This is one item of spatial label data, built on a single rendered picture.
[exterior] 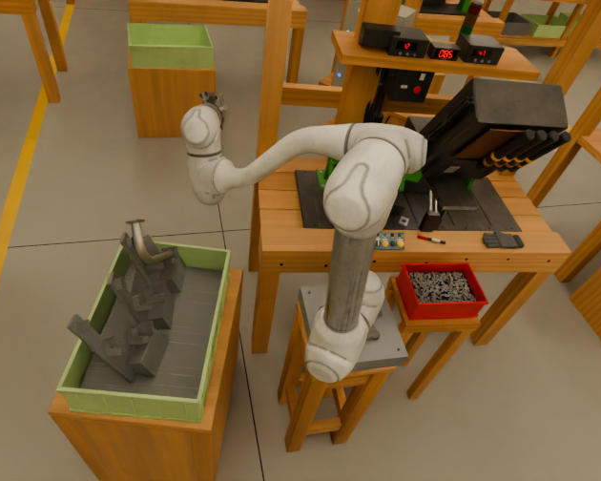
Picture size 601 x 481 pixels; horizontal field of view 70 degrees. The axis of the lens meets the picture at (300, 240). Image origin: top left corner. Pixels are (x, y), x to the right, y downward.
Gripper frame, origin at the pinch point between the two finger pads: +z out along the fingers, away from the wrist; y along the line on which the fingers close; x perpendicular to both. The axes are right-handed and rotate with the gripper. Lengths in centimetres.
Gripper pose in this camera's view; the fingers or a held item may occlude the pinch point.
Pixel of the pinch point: (217, 104)
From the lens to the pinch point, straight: 163.3
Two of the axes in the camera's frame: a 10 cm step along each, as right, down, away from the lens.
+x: -9.5, 3.0, 1.3
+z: -0.3, -4.7, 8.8
